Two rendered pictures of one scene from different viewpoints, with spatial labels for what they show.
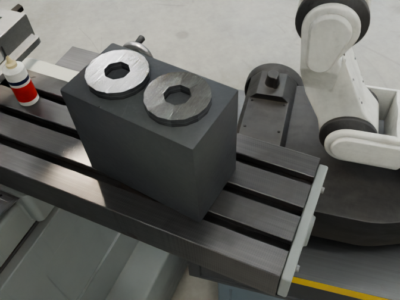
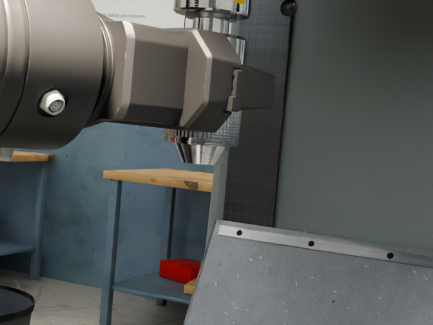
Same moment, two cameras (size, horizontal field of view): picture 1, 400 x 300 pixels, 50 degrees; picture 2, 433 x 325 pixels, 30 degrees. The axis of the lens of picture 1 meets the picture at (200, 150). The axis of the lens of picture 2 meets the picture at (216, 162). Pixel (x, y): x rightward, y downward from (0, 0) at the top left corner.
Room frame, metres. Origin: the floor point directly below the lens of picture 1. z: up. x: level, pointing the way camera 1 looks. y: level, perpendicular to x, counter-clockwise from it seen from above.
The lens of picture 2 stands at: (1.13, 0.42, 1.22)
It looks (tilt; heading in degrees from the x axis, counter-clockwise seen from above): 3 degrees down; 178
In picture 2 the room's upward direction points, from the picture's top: 5 degrees clockwise
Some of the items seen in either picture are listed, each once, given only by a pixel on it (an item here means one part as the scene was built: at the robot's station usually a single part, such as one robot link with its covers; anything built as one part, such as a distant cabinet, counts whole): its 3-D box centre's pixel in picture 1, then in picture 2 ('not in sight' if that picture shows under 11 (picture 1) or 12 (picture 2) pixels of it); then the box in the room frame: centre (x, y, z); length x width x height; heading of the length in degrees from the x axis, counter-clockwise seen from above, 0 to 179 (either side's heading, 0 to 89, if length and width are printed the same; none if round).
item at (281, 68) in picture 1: (274, 89); not in sight; (1.06, -0.27, 0.50); 0.20 x 0.05 x 0.20; 71
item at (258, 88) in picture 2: not in sight; (240, 87); (0.65, 0.45, 1.24); 0.06 x 0.02 x 0.03; 133
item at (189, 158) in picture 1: (156, 130); not in sight; (0.43, 0.06, 1.05); 0.22 x 0.12 x 0.20; 56
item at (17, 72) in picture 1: (18, 78); not in sight; (0.62, 0.33, 1.00); 0.04 x 0.04 x 0.11
